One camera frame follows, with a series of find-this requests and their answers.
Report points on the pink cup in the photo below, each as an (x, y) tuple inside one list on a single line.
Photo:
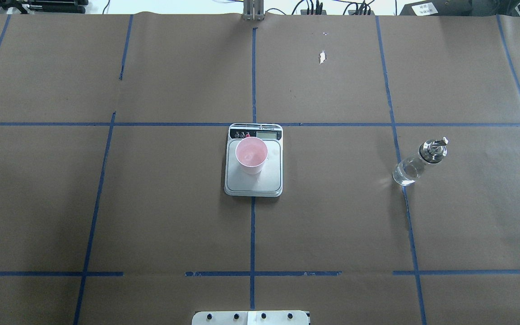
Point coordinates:
[(251, 154)]

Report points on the clear glass sauce bottle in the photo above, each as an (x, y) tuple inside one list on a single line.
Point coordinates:
[(431, 152)]

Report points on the silver kitchen scale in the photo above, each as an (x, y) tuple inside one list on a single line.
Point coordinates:
[(267, 183)]

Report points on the brown paper table cover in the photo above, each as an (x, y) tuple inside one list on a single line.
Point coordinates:
[(113, 137)]

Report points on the black box with label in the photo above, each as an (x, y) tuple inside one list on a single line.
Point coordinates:
[(437, 8)]

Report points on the black folded tripod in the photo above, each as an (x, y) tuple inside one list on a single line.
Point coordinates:
[(48, 6)]

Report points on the aluminium frame post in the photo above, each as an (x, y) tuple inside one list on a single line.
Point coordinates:
[(253, 10)]

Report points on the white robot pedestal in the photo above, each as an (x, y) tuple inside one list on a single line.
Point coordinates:
[(265, 317)]

